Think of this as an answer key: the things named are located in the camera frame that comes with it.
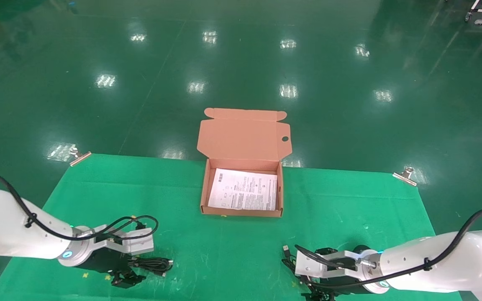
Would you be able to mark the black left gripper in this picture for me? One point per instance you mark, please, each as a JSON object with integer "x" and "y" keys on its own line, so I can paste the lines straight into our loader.
{"x": 107, "y": 261}

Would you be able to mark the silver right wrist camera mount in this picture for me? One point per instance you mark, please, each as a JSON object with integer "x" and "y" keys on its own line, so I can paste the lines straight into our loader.
{"x": 308, "y": 265}

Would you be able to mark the open brown cardboard box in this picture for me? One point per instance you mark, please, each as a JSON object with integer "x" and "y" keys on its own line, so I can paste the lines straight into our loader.
{"x": 241, "y": 138}

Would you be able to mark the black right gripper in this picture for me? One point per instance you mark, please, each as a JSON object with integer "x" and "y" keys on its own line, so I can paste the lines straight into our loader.
{"x": 337, "y": 289}

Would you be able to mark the white printed instruction sheet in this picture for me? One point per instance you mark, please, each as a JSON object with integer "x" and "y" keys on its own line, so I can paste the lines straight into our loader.
{"x": 243, "y": 190}

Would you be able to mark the green table mat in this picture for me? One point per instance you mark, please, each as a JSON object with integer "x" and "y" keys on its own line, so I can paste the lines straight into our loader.
{"x": 232, "y": 251}

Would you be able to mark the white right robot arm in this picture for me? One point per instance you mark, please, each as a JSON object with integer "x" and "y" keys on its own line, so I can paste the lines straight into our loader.
{"x": 446, "y": 263}

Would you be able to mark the silver binder clip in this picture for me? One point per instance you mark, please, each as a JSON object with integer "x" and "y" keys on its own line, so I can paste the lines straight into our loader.
{"x": 80, "y": 157}
{"x": 404, "y": 176}

